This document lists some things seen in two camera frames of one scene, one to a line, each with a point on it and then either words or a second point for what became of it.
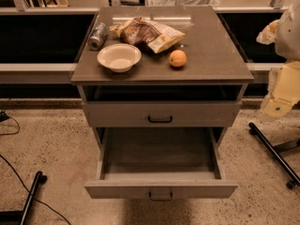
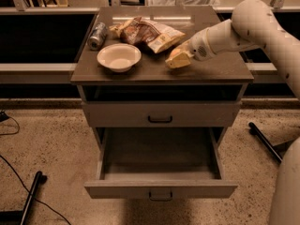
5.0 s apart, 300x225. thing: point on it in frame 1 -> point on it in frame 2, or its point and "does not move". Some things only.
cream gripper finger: x=268 y=34 -> x=185 y=47
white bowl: x=120 y=57 does not move
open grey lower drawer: x=159 y=164 does not move
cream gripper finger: x=277 y=107 -> x=179 y=60
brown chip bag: x=146 y=33 does not move
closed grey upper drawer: x=165 y=113 does not move
